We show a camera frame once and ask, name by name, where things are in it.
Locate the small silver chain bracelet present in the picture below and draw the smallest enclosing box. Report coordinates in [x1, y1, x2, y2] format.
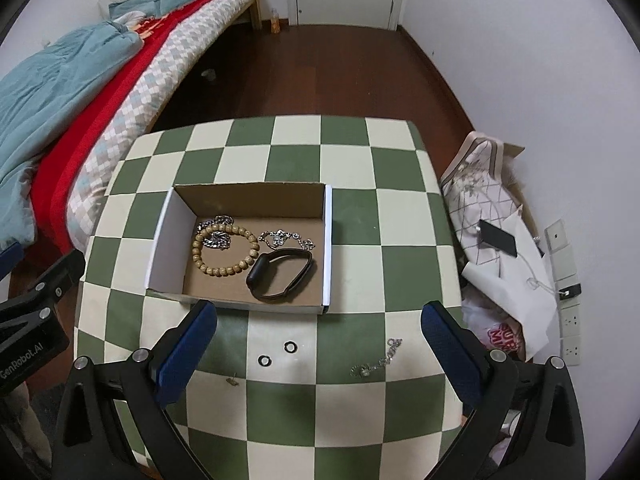
[349, 337, 405, 380]

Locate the wooden bead bracelet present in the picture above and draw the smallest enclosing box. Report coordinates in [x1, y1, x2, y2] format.
[191, 223, 262, 278]

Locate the black fitness band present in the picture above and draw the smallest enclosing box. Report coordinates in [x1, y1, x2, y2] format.
[245, 248, 316, 302]

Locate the thick silver chain bracelet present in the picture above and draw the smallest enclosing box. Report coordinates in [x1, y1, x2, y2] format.
[195, 213, 237, 252]

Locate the thin silver necklace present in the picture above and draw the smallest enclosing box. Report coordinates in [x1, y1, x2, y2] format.
[258, 227, 317, 253]

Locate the white plastic bag red print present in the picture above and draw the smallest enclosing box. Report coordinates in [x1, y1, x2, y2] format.
[461, 285, 525, 358]

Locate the red bed sheet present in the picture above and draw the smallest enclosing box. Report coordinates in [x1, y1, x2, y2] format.
[30, 0, 210, 258]

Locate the green white checkered tablecloth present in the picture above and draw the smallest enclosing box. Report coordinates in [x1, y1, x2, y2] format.
[75, 116, 462, 479]

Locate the black smartphone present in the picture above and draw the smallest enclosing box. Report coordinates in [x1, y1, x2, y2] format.
[477, 220, 518, 258]

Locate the black charger plug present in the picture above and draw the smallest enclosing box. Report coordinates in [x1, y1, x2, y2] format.
[558, 283, 582, 301]

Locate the white cardboard box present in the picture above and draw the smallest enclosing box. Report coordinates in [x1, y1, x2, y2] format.
[144, 182, 333, 315]

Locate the teal blue blanket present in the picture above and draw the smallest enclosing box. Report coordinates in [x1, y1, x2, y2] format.
[1, 0, 195, 247]

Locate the white quilted tote bag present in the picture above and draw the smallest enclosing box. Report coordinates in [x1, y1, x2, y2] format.
[440, 131, 522, 273]

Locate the diamond pattern mattress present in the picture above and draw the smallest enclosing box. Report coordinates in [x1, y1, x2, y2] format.
[55, 0, 257, 252]

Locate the small orange bottle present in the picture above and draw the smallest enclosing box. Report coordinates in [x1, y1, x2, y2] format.
[270, 8, 281, 34]

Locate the white wall socket strip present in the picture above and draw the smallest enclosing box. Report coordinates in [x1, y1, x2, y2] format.
[544, 219, 582, 366]

